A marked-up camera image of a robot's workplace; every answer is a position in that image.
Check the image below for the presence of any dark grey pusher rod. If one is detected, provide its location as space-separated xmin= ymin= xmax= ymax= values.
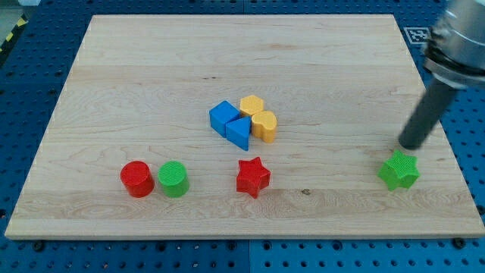
xmin=398 ymin=78 xmax=458 ymax=150

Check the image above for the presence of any green star block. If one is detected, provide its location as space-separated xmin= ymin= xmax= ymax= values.
xmin=377 ymin=150 xmax=421 ymax=191

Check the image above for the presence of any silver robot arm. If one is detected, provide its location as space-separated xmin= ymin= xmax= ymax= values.
xmin=399 ymin=0 xmax=484 ymax=150

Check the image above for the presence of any red star block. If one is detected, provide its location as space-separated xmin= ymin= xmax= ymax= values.
xmin=236 ymin=157 xmax=271 ymax=199

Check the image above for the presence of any white fiducial marker tag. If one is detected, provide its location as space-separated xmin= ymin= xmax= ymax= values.
xmin=404 ymin=27 xmax=430 ymax=45

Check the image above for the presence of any yellow heart block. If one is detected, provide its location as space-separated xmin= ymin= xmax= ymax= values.
xmin=251 ymin=111 xmax=277 ymax=143

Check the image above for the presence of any yellow hexagon block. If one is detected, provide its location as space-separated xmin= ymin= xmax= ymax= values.
xmin=239 ymin=95 xmax=264 ymax=117

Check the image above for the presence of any light wooden board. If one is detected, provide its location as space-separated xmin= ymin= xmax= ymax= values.
xmin=5 ymin=15 xmax=484 ymax=240

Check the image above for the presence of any blue triangle block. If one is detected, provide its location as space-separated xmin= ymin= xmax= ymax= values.
xmin=226 ymin=117 xmax=251 ymax=151

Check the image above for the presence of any blue cube block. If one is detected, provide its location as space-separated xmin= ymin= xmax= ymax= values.
xmin=209 ymin=100 xmax=239 ymax=137

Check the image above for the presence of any green cylinder block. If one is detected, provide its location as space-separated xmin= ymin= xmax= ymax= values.
xmin=158 ymin=161 xmax=189 ymax=198

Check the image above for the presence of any red cylinder block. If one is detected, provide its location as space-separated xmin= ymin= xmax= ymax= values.
xmin=120 ymin=161 xmax=155 ymax=198

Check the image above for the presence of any yellow black hazard tape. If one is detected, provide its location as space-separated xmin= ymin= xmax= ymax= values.
xmin=1 ymin=14 xmax=29 ymax=55

